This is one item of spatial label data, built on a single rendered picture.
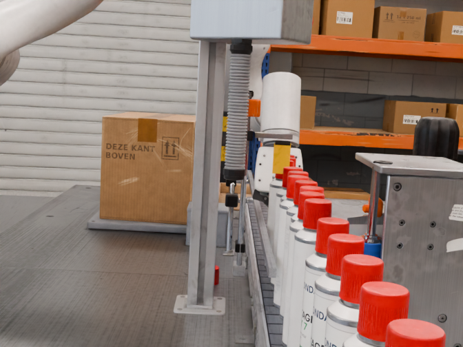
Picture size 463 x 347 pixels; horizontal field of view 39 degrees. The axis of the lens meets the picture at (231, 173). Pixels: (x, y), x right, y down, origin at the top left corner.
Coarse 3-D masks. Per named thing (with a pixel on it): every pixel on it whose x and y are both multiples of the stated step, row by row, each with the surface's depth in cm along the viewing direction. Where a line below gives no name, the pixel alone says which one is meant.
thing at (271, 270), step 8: (248, 176) 188; (256, 200) 147; (256, 208) 138; (256, 216) 132; (264, 224) 122; (264, 232) 115; (264, 240) 109; (264, 248) 104; (264, 256) 103; (272, 256) 99; (272, 264) 95; (272, 272) 93
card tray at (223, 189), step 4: (220, 184) 232; (224, 184) 232; (236, 184) 232; (248, 184) 232; (220, 188) 232; (224, 188) 232; (228, 188) 232; (236, 188) 232; (248, 188) 232; (220, 192) 232; (224, 192) 232; (228, 192) 232; (236, 192) 232; (248, 192) 232; (220, 196) 224; (224, 196) 225; (220, 200) 216; (224, 200) 217; (236, 208) 205
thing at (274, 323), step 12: (252, 204) 187; (264, 204) 188; (252, 216) 170; (264, 216) 171; (252, 228) 156; (264, 264) 125; (264, 276) 117; (264, 288) 110; (264, 300) 104; (276, 312) 99; (276, 324) 94; (276, 336) 89
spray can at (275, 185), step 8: (280, 176) 119; (272, 184) 119; (280, 184) 118; (272, 192) 119; (272, 200) 119; (272, 208) 119; (272, 216) 119; (272, 224) 120; (272, 232) 120; (272, 240) 120; (272, 248) 120
